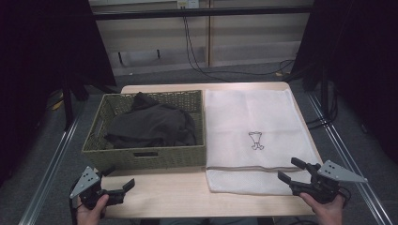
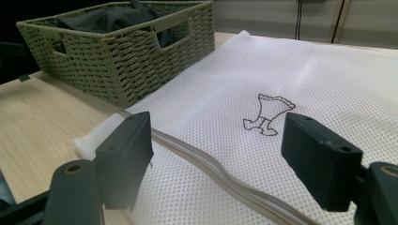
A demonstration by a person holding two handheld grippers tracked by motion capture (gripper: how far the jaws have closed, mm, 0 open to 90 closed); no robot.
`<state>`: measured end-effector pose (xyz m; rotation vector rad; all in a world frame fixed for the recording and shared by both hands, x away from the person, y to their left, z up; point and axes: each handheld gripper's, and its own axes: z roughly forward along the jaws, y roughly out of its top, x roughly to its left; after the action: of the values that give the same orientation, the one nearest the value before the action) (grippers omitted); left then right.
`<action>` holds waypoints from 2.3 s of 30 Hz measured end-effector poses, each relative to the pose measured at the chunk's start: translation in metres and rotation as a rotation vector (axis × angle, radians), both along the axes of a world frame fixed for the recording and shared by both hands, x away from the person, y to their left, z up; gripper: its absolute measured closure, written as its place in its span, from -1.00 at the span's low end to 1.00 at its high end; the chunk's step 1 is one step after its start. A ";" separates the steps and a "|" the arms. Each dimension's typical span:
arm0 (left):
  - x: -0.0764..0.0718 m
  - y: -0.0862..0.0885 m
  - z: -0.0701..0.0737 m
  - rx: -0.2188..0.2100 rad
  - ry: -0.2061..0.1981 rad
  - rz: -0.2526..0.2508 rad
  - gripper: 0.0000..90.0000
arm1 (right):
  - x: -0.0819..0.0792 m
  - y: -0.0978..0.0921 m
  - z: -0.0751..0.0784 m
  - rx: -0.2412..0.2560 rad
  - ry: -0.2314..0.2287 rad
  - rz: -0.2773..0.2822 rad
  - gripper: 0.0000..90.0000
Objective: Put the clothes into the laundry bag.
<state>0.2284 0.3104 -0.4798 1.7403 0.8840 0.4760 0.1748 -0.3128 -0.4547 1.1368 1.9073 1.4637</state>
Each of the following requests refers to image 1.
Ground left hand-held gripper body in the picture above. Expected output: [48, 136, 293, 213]
[69, 165, 127, 211]

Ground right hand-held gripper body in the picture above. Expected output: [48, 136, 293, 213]
[289, 159, 369, 205]

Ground green woven basket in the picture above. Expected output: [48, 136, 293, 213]
[81, 89, 207, 173]

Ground white cloth with print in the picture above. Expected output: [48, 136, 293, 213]
[203, 88, 322, 197]

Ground dark cloth garment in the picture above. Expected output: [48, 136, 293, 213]
[103, 91, 198, 150]

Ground person's left hand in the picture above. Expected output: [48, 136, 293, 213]
[76, 193, 111, 225]

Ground person's right hand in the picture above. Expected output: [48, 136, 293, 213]
[298, 191, 345, 225]

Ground black stand leg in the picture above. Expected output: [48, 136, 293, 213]
[61, 82, 75, 131]

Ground black curtain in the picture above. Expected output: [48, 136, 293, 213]
[290, 0, 398, 164]
[0, 0, 117, 188]

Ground black horizontal bar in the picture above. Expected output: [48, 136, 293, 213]
[93, 5, 314, 22]

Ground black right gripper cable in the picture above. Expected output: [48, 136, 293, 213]
[337, 186, 352, 209]

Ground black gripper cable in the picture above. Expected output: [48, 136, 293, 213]
[69, 181, 83, 225]
[337, 186, 352, 209]

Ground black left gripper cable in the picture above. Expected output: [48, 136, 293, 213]
[69, 181, 83, 225]

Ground metal floor rail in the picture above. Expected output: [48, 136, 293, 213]
[307, 93, 393, 225]
[18, 114, 81, 225]

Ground black floor cables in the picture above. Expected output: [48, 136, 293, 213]
[305, 87, 340, 130]

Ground black cables from outlet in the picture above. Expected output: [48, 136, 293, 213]
[182, 15, 296, 83]

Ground white wall outlet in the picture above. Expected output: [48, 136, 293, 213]
[176, 0, 201, 9]

